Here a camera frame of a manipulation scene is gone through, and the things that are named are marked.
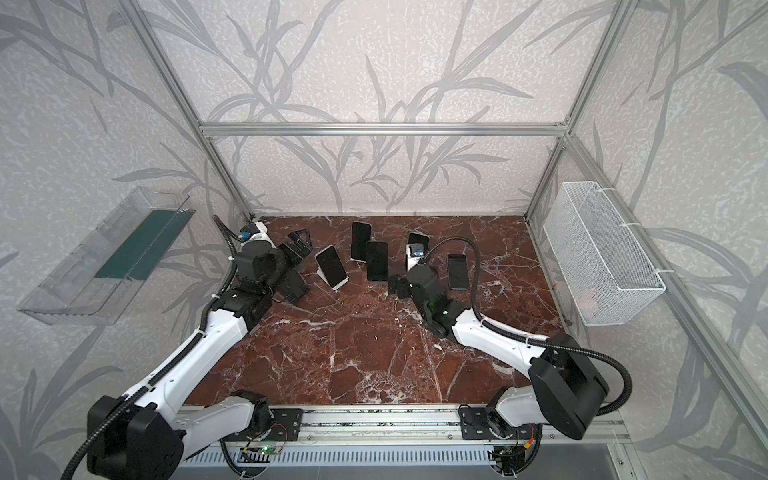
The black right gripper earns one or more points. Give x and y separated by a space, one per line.
402 285

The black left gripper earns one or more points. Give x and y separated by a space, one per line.
293 264

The black front smartphone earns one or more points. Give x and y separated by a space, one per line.
458 273

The black smartphone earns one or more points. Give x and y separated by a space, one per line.
458 273
377 257

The green-edged smartphone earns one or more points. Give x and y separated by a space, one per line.
420 239

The purple-edged smartphone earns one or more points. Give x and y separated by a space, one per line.
361 234

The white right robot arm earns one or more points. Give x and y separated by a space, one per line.
565 391

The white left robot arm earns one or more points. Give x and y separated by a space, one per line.
142 434

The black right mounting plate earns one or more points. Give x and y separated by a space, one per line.
474 423

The black mounting plate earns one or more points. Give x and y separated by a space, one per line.
474 423
286 424

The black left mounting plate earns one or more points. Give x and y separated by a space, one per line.
286 424

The green circuit board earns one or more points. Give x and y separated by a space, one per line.
259 453

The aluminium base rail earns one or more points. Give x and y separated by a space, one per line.
412 435

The aluminium frame enclosure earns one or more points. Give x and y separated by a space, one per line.
741 390

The white wire mesh basket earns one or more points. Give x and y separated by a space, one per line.
608 274

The clear plastic wall bin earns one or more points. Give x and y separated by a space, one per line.
96 282

